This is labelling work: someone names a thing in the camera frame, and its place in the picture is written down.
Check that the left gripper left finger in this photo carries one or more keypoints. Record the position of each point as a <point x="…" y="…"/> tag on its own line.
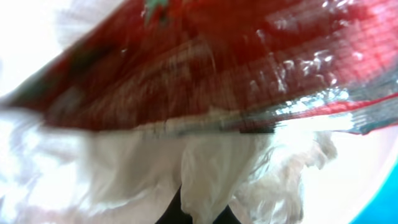
<point x="174" y="213"/>

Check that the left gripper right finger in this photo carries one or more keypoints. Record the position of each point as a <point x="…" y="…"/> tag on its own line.
<point x="226" y="217"/>

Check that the white napkin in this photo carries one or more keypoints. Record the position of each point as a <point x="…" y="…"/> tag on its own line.
<point x="258" y="175"/>

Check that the red foil snack wrapper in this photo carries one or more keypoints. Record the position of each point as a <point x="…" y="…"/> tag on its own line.
<point x="186" y="66"/>

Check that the teal plastic tray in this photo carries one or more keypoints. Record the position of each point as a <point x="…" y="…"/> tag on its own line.
<point x="383" y="207"/>

